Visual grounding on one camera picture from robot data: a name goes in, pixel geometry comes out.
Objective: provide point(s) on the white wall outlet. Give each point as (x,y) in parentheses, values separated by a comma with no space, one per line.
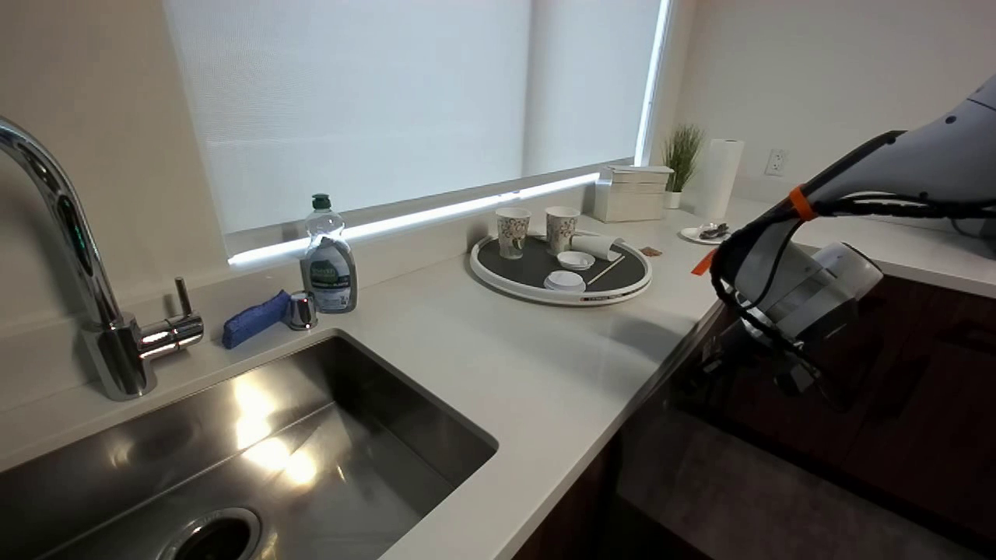
(777,164)

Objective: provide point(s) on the small green potted plant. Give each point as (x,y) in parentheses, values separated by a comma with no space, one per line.
(684,157)

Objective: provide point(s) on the round black white-rimmed tray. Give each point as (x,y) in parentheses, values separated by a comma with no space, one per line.
(532,269)

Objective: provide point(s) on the small white bowl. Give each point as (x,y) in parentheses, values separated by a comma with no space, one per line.
(577,261)
(564,281)

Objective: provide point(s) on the patterned paper cup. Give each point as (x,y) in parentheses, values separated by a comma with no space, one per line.
(512,239)
(561,232)

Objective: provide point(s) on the narrow white roller blind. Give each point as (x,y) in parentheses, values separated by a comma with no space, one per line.
(594,82)

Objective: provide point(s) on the white paper towel roll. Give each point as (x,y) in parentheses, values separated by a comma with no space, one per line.
(717,183)

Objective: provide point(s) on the window ledge frame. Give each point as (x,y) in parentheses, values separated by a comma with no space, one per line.
(415,219)

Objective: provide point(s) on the wide white roller blind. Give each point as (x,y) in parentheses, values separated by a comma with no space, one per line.
(354,95)

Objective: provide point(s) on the stainless steel sink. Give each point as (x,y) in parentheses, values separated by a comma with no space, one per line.
(330,437)

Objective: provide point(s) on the clear dish soap bottle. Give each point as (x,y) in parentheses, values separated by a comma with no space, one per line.
(330,275)

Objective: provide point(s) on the sink drain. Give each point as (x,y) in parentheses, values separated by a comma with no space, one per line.
(213,538)

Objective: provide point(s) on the dark item on plate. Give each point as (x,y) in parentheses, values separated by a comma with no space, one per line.
(715,232)

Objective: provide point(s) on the wooden chopstick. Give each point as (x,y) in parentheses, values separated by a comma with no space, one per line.
(610,273)

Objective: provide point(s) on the dark wood corner cabinet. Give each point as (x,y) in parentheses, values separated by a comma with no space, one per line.
(914,416)

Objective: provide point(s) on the small white plate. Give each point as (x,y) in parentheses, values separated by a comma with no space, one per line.
(689,239)

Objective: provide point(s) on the chrome kitchen faucet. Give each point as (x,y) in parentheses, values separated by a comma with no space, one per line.
(63,223)

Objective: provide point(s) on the small brown paper packet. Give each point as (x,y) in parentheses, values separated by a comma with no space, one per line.
(653,250)

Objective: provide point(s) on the white rectangular container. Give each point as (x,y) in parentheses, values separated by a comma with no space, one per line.
(632,194)

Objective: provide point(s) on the folded white napkin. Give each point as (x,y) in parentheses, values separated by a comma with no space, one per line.
(595,247)

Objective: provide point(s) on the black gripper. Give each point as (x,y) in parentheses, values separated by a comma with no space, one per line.
(797,365)

